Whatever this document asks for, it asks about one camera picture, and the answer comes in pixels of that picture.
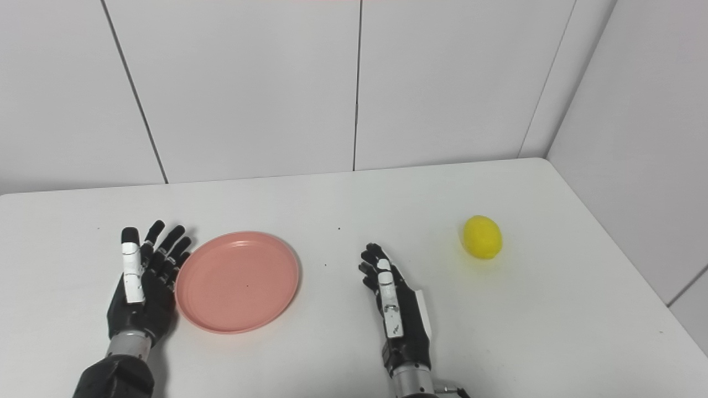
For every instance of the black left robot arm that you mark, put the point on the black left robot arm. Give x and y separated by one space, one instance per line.
119 370

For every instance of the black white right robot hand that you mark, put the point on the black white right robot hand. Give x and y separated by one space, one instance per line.
409 326

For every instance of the yellow lemon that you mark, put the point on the yellow lemon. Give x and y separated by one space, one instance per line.
482 236

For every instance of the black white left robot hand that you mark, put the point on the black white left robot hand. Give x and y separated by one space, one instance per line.
149 309

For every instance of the pink round plate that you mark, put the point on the pink round plate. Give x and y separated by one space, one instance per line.
238 282

